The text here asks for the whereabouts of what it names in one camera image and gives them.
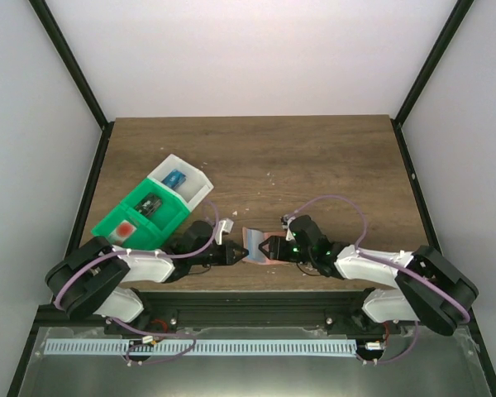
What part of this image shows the white plastic bin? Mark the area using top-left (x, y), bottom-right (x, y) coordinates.
top-left (147, 154), bottom-right (214, 212)

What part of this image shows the green plastic bin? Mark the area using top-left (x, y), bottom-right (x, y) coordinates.
top-left (121, 179), bottom-right (189, 246)
top-left (92, 203), bottom-right (164, 251)

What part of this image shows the green plastic bin front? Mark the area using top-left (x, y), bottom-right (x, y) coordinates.
top-left (92, 203), bottom-right (164, 251)

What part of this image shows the purple cable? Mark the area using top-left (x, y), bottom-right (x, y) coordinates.
top-left (53, 200), bottom-right (221, 367)
top-left (284, 194), bottom-right (472, 366)

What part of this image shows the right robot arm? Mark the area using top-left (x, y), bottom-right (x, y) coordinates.
top-left (256, 215), bottom-right (479, 336)

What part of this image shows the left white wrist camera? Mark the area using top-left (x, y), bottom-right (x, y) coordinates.
top-left (214, 218), bottom-right (234, 246)

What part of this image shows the green plastic bin middle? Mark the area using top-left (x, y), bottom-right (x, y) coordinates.
top-left (121, 179), bottom-right (189, 246)

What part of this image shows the left black frame post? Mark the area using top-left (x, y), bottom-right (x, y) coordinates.
top-left (27, 0), bottom-right (110, 129)

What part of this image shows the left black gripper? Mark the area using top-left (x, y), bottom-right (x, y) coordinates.
top-left (190, 241), bottom-right (249, 266)

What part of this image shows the blue card in bin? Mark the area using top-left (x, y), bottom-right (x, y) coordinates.
top-left (161, 170), bottom-right (187, 190)

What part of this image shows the black card in bin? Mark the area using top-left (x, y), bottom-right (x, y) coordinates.
top-left (134, 193), bottom-right (163, 218)

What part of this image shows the right black frame post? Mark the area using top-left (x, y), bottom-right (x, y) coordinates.
top-left (394, 0), bottom-right (476, 125)

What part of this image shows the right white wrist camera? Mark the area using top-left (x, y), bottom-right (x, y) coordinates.
top-left (280, 214), bottom-right (295, 240)

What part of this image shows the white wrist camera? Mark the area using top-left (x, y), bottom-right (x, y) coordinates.
top-left (280, 214), bottom-right (295, 240)
top-left (214, 218), bottom-right (234, 246)

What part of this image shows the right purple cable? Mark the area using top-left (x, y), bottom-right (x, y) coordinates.
top-left (284, 194), bottom-right (472, 366)

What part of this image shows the black frame post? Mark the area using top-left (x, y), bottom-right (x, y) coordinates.
top-left (394, 0), bottom-right (476, 125)
top-left (27, 0), bottom-right (110, 129)

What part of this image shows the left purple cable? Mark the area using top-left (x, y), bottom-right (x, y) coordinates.
top-left (53, 200), bottom-right (221, 367)

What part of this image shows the red dot card in bin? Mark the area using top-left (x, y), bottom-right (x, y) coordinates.
top-left (107, 220), bottom-right (137, 246)

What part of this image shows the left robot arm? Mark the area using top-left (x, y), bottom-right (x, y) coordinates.
top-left (45, 218), bottom-right (249, 334)

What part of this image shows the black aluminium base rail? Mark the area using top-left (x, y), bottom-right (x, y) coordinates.
top-left (36, 289), bottom-right (475, 336)

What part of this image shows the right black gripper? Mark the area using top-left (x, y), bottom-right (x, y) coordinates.
top-left (259, 236), bottom-right (314, 263)

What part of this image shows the light blue slotted cable duct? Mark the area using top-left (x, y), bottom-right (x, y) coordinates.
top-left (43, 338), bottom-right (357, 357)

